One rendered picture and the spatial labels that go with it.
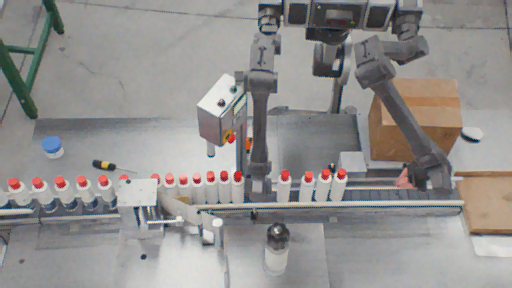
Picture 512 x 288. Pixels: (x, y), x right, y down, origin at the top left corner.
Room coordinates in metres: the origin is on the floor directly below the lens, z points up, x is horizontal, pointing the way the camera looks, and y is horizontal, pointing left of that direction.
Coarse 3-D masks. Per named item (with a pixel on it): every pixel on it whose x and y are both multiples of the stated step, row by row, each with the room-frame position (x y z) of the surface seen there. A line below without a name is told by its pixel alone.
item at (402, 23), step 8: (400, 8) 1.71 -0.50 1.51; (408, 8) 1.71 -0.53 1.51; (416, 8) 1.71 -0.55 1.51; (400, 16) 1.70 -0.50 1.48; (408, 16) 1.69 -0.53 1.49; (416, 16) 1.70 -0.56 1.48; (400, 24) 1.67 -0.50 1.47; (408, 24) 1.66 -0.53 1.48; (416, 24) 1.67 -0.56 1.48; (392, 32) 1.70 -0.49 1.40; (400, 32) 1.64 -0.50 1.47; (416, 32) 1.64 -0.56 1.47
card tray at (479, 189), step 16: (464, 176) 1.43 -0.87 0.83; (480, 176) 1.44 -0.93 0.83; (496, 176) 1.44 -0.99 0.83; (464, 192) 1.36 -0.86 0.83; (480, 192) 1.36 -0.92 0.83; (496, 192) 1.36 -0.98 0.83; (464, 208) 1.28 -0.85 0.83; (480, 208) 1.29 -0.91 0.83; (496, 208) 1.29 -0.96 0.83; (480, 224) 1.22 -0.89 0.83; (496, 224) 1.22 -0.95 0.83
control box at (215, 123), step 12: (216, 84) 1.37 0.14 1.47; (228, 84) 1.38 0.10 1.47; (240, 84) 1.38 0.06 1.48; (204, 96) 1.32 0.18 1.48; (216, 96) 1.32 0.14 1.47; (228, 96) 1.32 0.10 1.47; (240, 96) 1.34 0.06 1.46; (204, 108) 1.27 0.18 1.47; (216, 108) 1.27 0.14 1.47; (228, 108) 1.28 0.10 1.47; (240, 108) 1.34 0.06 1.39; (204, 120) 1.27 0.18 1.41; (216, 120) 1.24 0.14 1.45; (228, 120) 1.27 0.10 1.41; (240, 120) 1.33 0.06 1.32; (204, 132) 1.27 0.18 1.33; (216, 132) 1.24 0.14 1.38; (228, 132) 1.27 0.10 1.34; (216, 144) 1.24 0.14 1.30
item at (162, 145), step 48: (96, 144) 1.53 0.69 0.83; (144, 144) 1.54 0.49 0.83; (192, 144) 1.55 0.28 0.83; (288, 144) 1.57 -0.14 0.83; (336, 144) 1.57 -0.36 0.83; (480, 144) 1.60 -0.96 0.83; (96, 192) 1.30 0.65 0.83; (48, 240) 1.09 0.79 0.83; (96, 240) 1.08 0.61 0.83; (336, 240) 1.11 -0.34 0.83; (384, 240) 1.12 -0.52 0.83; (432, 240) 1.14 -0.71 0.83; (480, 240) 1.15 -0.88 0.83
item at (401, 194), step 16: (272, 192) 1.29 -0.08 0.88; (352, 192) 1.31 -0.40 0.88; (368, 192) 1.31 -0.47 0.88; (384, 192) 1.31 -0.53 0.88; (400, 192) 1.32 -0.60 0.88; (416, 192) 1.32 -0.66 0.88; (432, 192) 1.32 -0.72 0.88; (64, 208) 1.20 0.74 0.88; (80, 208) 1.20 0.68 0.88; (224, 208) 1.21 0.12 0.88; (240, 208) 1.21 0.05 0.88; (256, 208) 1.21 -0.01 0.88; (272, 208) 1.22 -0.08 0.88; (288, 208) 1.23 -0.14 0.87
